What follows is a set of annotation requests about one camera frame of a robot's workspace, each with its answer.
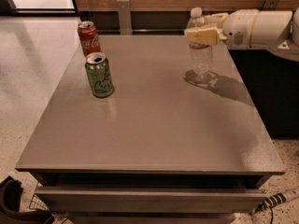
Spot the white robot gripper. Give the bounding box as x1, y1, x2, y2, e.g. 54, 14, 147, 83
184, 9, 260, 50

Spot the clear plastic water bottle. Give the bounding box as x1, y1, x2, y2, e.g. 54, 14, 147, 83
184, 7, 213, 82

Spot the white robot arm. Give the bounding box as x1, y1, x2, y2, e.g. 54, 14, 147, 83
184, 7, 299, 62

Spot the green LaCroix can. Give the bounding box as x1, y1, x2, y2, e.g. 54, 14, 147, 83
85, 52, 114, 98

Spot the red Coca-Cola can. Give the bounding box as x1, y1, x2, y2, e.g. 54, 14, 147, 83
78, 21, 101, 56

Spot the grey drawer front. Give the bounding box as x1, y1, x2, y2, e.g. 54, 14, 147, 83
36, 187, 265, 214

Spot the right metal bracket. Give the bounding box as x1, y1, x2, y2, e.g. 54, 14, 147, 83
263, 0, 280, 10

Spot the metal bracket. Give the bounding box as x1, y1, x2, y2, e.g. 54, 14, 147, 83
263, 0, 280, 10
117, 0, 133, 35

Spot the left metal bracket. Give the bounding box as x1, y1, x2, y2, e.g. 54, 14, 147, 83
117, 0, 133, 35

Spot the wire mesh basket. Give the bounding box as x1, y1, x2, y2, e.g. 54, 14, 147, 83
29, 192, 49, 211

